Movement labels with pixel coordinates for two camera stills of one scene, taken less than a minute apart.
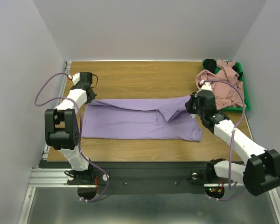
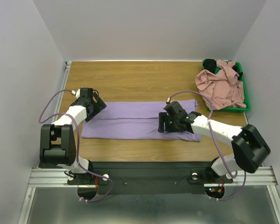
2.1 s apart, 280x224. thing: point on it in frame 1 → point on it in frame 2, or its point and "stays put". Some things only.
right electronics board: x=214 y=192 stays put
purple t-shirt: x=161 y=118 stays put
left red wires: x=96 y=183 stays put
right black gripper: x=192 y=105 → x=166 y=124
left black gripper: x=92 y=98 → x=100 y=106
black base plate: x=148 y=178 stays put
